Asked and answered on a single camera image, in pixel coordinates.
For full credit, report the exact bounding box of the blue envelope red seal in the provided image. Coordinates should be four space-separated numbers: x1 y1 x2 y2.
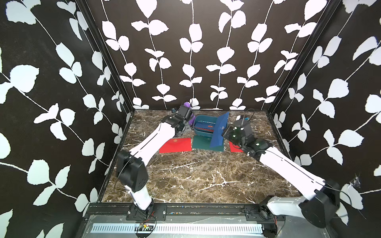
195 127 214 133

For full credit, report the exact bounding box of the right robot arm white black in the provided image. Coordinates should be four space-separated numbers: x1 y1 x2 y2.
222 119 340 228

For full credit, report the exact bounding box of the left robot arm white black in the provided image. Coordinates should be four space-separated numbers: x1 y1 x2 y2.
116 103 194 216

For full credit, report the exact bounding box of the teal plastic storage box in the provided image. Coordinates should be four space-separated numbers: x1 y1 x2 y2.
193 115 217 138

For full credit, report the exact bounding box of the purple pyramid metronome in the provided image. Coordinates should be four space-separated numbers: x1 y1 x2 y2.
183 102 195 127

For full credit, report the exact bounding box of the green envelope back middle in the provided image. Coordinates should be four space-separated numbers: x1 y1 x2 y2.
192 135 224 152

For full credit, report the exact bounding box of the small green circuit board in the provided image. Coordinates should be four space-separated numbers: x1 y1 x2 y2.
136 223 155 233

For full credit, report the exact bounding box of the black aluminium front rail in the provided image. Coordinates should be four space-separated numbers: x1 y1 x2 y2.
85 203 286 223

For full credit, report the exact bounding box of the white perforated cable tray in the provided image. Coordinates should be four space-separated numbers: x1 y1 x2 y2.
90 223 264 236

